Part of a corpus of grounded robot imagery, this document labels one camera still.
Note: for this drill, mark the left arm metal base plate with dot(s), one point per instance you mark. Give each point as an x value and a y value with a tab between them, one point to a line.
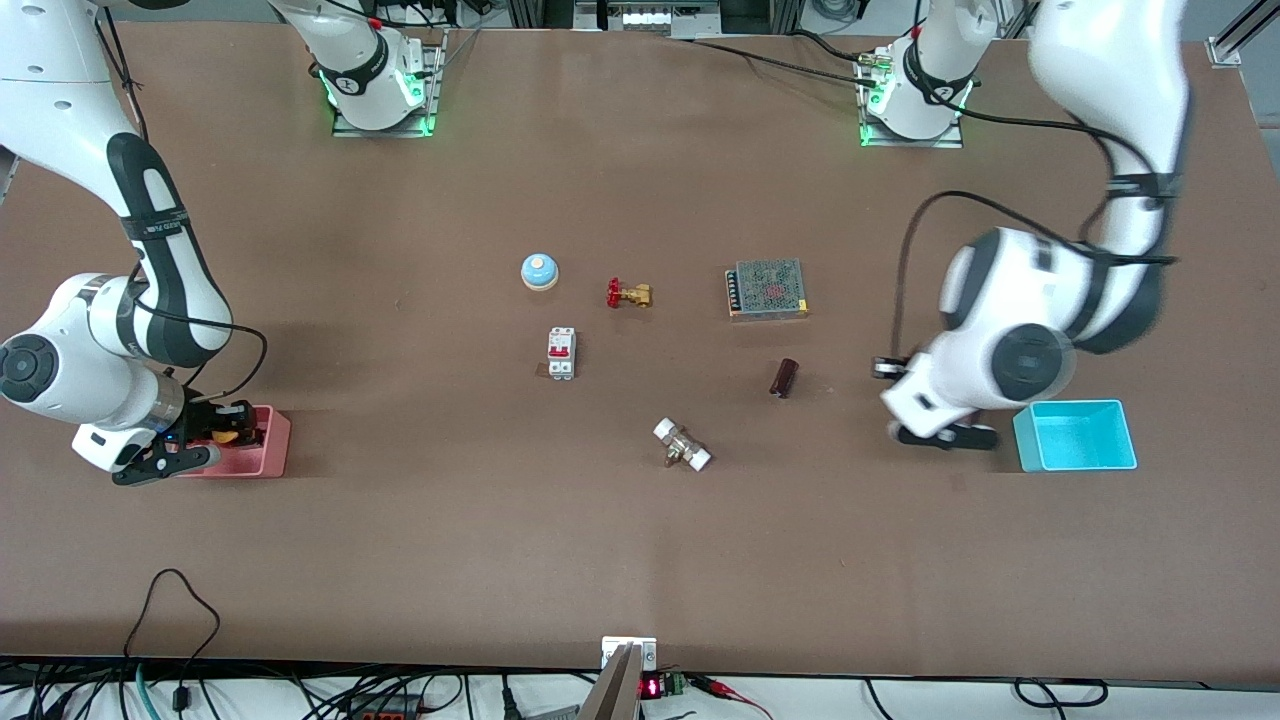
915	142

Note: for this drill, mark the pink plastic bin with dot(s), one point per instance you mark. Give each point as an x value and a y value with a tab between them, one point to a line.
272	455

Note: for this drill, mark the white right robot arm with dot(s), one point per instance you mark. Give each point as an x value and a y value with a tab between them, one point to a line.
60	360

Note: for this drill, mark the blue plastic bin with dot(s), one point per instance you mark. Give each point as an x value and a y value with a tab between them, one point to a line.
1080	440

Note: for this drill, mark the metal mesh power supply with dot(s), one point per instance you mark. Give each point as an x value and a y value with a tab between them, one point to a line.
768	290

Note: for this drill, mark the brown cylindrical capacitor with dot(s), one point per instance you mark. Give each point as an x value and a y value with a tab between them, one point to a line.
785	377

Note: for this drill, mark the white red circuit breaker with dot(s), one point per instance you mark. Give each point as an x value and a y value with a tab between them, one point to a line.
561	352

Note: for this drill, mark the aluminium frame post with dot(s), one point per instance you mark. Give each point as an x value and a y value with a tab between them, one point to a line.
1235	35

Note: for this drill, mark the red alligator clip lead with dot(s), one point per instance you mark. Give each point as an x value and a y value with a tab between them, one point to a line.
725	688

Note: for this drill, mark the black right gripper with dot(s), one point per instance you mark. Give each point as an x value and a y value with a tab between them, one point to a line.
203	420

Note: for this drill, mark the yellow push button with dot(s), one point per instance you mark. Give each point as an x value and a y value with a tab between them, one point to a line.
228	435

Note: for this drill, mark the red digit display module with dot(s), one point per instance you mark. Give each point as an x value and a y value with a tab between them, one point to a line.
655	686

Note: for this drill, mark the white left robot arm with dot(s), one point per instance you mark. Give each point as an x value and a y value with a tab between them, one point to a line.
1010	300

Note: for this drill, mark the metal fitting white caps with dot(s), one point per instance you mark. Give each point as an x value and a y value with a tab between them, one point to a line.
682	445

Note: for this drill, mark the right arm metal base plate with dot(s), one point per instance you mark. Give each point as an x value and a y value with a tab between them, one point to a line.
385	130

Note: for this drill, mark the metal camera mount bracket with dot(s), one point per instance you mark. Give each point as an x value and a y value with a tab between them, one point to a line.
625	680

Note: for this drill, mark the blue call bell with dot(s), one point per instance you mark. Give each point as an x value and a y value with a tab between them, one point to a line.
539	270

